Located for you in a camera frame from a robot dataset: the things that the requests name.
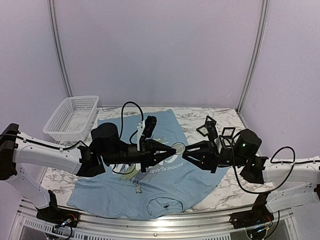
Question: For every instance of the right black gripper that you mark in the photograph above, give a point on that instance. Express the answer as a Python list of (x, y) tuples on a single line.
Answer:
[(210, 159)]

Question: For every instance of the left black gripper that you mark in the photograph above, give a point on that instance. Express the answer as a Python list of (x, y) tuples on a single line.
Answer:
[(148, 151)]

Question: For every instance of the round silver brooch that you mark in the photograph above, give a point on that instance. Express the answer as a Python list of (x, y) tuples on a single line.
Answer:
[(179, 148)]

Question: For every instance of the light blue printed t-shirt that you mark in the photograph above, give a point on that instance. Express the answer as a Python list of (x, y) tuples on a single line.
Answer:
[(172, 186)]

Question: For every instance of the white perforated plastic basket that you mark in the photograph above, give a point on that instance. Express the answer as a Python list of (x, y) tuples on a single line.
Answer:
[(71, 120)]

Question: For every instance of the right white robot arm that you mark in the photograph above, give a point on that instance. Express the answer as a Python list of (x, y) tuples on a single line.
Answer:
[(296, 181)]

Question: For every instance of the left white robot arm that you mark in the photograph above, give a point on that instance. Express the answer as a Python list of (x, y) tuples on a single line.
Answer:
[(105, 149)]

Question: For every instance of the open black brooch box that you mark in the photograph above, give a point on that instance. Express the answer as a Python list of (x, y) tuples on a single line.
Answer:
[(209, 122)]

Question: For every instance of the black square box lid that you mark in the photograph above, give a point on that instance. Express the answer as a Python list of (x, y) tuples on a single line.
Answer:
[(227, 137)]

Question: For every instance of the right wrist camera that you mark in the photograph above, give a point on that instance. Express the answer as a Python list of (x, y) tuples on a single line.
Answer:
[(213, 136)]

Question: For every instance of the aluminium front rail frame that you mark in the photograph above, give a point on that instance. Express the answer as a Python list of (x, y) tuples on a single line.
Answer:
[(208, 225)]

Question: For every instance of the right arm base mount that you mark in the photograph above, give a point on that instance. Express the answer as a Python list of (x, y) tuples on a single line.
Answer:
[(258, 214)]

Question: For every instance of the right wall aluminium profile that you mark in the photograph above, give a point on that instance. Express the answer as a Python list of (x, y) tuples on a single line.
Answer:
[(257, 46)]

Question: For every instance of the wall aluminium profile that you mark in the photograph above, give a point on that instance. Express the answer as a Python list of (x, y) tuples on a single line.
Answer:
[(257, 46), (52, 12)]

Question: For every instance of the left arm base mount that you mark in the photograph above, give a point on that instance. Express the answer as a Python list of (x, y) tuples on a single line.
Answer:
[(53, 214)]

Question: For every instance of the left wall aluminium profile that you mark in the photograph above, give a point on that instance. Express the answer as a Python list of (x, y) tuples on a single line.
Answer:
[(52, 12)]

